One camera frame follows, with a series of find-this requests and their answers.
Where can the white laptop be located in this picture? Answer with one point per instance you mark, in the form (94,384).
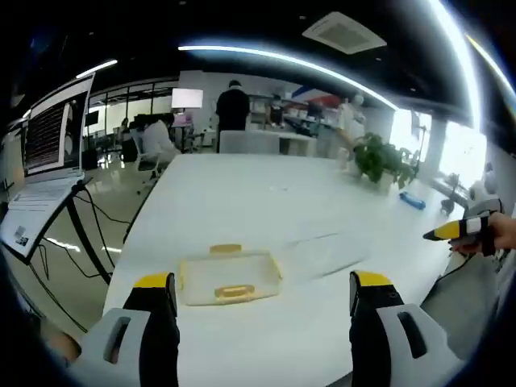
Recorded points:
(44,137)

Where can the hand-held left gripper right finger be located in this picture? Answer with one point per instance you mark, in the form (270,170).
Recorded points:
(375,334)

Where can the ceiling air conditioner unit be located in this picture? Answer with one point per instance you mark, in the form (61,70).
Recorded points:
(344,32)

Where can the potted green plant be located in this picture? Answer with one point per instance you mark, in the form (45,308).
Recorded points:
(381,159)

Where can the person's right hand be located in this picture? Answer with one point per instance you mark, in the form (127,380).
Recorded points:
(506,231)

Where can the bright white screen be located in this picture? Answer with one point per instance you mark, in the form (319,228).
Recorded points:
(187,98)

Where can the clear box with yellow buckles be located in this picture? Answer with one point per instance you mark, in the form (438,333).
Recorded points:
(230,290)

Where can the wide bright ceiling light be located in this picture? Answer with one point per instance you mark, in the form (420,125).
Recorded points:
(459,52)

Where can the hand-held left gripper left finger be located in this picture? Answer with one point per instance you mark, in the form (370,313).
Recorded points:
(133,346)

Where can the long ceiling light strip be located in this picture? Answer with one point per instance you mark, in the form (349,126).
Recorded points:
(290,60)

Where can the blue flat object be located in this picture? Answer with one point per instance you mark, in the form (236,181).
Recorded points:
(412,200)

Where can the white cabinet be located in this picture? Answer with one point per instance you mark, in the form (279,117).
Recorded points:
(298,144)

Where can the short ceiling light strip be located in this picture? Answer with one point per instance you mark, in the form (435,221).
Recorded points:
(96,68)

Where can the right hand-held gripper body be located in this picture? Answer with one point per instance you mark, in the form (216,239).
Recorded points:
(483,205)

